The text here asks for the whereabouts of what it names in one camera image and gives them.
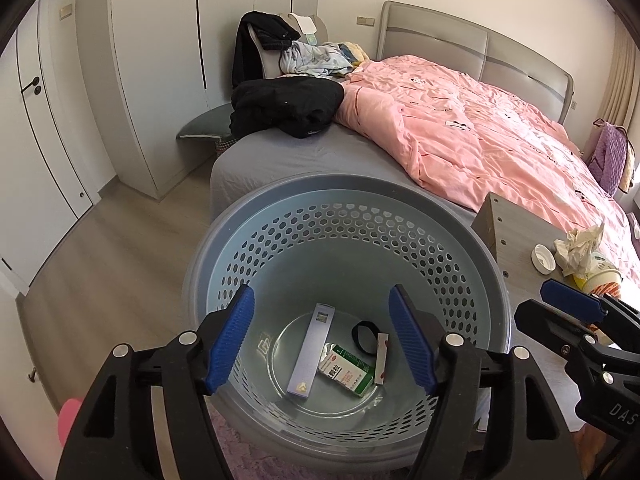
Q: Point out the white paper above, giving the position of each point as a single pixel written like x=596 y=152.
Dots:
x=580 y=245

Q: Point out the grey-green seat cushion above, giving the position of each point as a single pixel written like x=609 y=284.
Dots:
x=202 y=127

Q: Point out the grey chair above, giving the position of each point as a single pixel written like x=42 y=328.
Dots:
x=272 y=62

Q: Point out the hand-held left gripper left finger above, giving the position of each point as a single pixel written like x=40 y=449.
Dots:
x=227 y=340

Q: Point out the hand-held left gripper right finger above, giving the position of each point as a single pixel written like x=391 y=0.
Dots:
x=412 y=340

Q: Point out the white cloth tag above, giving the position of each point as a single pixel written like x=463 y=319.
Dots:
x=304 y=22

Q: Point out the grey bed sheet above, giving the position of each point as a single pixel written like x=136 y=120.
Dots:
x=310 y=155

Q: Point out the metal door stop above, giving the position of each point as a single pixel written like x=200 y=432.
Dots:
x=32 y=374

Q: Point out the woven patterned basket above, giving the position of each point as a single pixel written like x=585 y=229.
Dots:
x=224 y=145

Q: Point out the red white paper cup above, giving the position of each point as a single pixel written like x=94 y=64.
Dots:
x=607 y=280

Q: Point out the grey perforated plastic basket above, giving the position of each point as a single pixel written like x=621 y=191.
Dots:
x=350 y=240

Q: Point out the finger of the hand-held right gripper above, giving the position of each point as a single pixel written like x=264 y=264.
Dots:
x=545 y=322
x=570 y=297

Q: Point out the pink duvet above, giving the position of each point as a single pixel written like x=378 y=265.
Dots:
x=475 y=130

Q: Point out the lavender cardboard box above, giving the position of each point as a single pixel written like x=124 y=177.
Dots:
x=312 y=350

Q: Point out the white round cap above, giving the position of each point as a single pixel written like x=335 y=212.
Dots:
x=542 y=257

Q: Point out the beige curtain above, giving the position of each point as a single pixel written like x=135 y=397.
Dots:
x=620 y=75

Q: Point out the white wardrobe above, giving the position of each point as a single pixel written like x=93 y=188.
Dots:
x=150 y=60

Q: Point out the black hanging clothing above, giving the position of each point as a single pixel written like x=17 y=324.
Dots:
x=255 y=40

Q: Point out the yellow cloth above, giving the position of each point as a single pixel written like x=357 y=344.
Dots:
x=356 y=52

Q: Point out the lilac fluffy cloth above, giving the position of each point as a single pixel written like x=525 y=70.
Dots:
x=240 y=455

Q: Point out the pink slipper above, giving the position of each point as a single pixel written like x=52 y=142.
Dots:
x=70 y=417

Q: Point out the white red wrapper strip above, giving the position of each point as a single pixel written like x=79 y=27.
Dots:
x=382 y=360

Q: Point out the white door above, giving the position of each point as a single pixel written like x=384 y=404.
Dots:
x=50 y=150

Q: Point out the light blue clothes pile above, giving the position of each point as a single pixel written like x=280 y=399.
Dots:
x=310 y=57

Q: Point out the white green medicine box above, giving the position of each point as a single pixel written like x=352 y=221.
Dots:
x=347 y=367

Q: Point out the black elastic band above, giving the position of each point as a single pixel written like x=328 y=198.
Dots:
x=353 y=334

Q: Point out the grey padded headboard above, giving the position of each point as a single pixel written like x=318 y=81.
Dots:
x=430 y=35

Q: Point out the black folded clothing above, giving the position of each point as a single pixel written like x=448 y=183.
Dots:
x=285 y=105

